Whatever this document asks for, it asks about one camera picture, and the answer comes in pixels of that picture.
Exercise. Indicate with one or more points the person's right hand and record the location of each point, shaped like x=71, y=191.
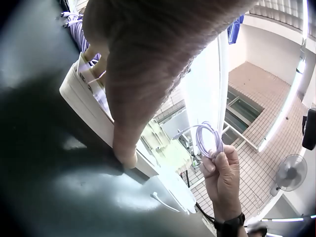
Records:
x=223, y=180

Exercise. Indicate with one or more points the person's left hand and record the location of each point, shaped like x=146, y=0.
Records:
x=153, y=44

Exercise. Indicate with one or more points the person's right fingers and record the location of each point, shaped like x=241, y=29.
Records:
x=219, y=161

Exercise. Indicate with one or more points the person's left thumb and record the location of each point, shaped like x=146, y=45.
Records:
x=127, y=128

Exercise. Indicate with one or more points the cream cardboard box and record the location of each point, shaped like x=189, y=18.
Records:
x=81, y=96

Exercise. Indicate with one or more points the stack of cream trays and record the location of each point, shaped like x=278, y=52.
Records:
x=167, y=145

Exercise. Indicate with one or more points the window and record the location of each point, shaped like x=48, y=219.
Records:
x=243, y=111

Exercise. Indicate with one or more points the black wrist band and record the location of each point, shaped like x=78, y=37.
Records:
x=230, y=221

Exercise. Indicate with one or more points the white wall fan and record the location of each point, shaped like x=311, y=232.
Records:
x=290, y=174

